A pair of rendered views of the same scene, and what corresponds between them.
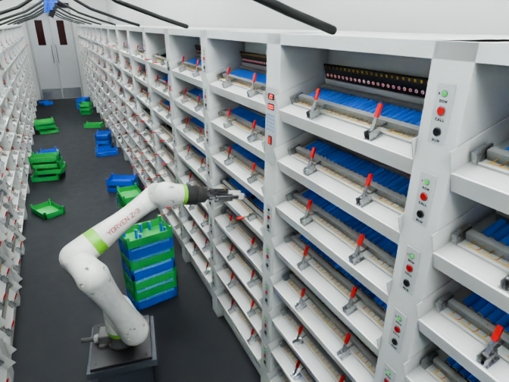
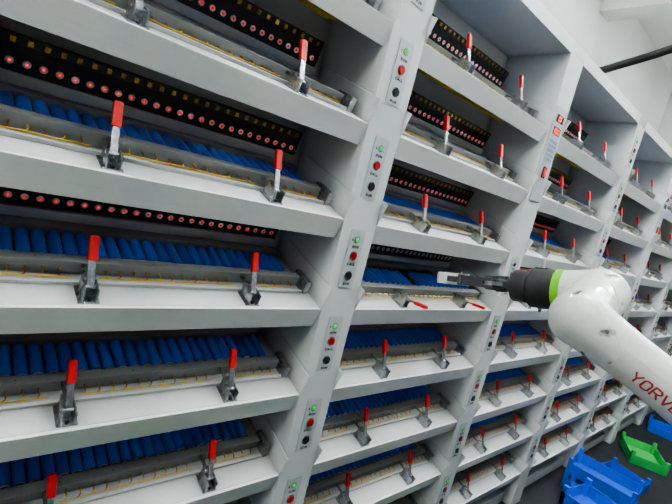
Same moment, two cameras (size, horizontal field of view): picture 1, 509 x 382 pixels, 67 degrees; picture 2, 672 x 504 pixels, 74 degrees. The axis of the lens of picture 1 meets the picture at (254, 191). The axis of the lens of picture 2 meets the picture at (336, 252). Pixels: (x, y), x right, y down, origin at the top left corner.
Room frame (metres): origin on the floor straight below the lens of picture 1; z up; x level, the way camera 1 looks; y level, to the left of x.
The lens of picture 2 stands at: (2.31, 1.12, 1.16)
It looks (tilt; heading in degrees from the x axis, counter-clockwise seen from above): 8 degrees down; 254
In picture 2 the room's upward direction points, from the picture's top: 14 degrees clockwise
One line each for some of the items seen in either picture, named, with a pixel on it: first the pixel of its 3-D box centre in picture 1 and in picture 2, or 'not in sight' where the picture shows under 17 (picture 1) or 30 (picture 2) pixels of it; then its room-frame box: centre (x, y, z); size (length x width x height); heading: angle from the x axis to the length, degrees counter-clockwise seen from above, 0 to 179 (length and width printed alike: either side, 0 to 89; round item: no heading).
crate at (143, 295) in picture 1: (151, 281); not in sight; (2.20, 0.72, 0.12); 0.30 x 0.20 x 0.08; 125
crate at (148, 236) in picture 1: (145, 231); not in sight; (2.20, 0.72, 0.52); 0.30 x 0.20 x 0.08; 125
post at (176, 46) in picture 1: (189, 156); not in sight; (2.69, 0.48, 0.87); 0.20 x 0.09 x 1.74; 117
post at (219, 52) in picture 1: (226, 190); (304, 316); (2.07, 0.17, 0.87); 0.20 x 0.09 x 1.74; 117
